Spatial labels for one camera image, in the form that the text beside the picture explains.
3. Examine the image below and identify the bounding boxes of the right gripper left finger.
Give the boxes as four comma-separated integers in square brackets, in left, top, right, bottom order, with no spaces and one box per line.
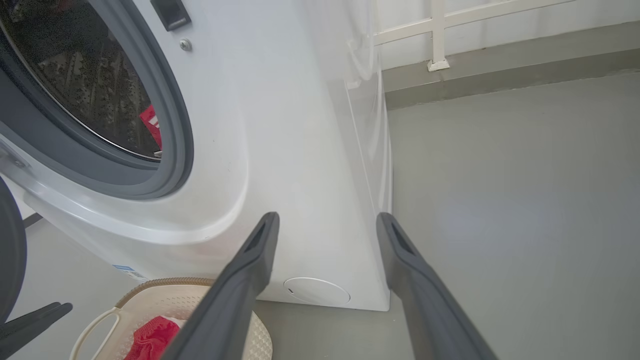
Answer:
[160,211,281,360]

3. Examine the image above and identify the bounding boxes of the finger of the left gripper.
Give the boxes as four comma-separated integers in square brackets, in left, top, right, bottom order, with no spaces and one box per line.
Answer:
[0,302,73,359]

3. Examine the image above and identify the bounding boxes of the red white striped shorts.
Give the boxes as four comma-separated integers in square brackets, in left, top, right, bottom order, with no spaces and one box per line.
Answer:
[124,315,181,360]

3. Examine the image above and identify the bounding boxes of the black door latch slot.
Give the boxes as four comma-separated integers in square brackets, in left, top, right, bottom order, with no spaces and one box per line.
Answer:
[150,0,192,32]

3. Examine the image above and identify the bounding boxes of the blue energy label sticker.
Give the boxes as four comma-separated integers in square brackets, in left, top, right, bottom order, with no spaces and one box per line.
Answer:
[112,264,148,282]

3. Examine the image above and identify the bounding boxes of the white front-load washing machine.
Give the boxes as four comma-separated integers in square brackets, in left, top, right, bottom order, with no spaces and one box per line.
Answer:
[0,0,393,312]

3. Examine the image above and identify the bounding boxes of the red jersey black lettering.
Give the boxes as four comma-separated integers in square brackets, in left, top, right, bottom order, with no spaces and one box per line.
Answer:
[138,104,163,151]

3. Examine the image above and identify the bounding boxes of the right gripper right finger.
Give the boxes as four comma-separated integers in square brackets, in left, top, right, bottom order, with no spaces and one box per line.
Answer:
[376,212,498,360]

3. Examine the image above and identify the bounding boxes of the round white filter cover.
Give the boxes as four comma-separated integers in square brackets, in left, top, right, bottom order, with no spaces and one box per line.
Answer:
[283,276,351,306]

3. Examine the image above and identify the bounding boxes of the cream laundry basket brown rim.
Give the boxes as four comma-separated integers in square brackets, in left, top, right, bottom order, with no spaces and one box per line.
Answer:
[69,277,273,360]

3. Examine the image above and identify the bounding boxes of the black round glass washer door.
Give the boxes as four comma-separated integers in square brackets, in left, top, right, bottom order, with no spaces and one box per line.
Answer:
[0,175,28,326]

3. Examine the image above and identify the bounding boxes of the white metal railing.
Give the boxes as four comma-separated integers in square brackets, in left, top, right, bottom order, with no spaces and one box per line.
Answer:
[374,0,576,72]

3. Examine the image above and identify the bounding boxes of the washing machine drum opening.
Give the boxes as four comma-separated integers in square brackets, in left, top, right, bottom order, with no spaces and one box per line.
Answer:
[0,0,163,162]

